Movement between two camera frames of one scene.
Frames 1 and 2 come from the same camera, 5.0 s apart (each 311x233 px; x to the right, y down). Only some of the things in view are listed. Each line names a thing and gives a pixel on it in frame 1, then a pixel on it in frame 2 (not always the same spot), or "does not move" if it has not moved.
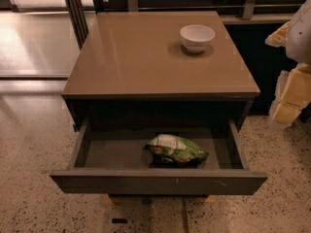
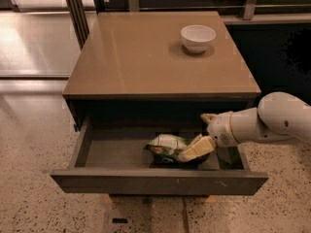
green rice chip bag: x=176 y=149 does not move
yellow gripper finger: x=293 y=92 -> x=200 y=146
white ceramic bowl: x=195 y=37 does not move
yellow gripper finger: x=279 y=37 -> x=208 y=116
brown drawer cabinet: x=136 y=66 does not move
